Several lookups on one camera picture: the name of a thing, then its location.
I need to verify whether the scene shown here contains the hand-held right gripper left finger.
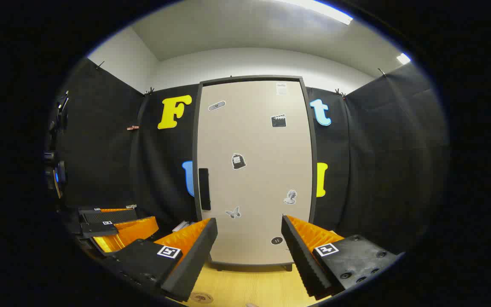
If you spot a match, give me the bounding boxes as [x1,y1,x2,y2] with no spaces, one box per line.
[100,217,219,301]

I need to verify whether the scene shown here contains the dark grey cabinet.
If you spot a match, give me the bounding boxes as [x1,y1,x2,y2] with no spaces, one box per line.
[192,75,318,272]

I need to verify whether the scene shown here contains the beige cabinet door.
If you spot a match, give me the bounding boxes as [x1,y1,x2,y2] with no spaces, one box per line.
[197,80,313,266]

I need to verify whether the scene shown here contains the dark camera rig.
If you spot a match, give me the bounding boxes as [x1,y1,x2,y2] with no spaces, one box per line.
[43,90,69,200]

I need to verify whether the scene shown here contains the black cabinet door handle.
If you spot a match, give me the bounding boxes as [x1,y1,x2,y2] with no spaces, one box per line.
[198,168,211,211]

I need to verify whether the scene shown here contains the black backdrop cloth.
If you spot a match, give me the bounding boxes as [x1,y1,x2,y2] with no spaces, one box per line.
[47,58,450,256]

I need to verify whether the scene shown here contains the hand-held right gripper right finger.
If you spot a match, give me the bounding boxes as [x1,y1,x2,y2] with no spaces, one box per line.
[281,214,401,299]

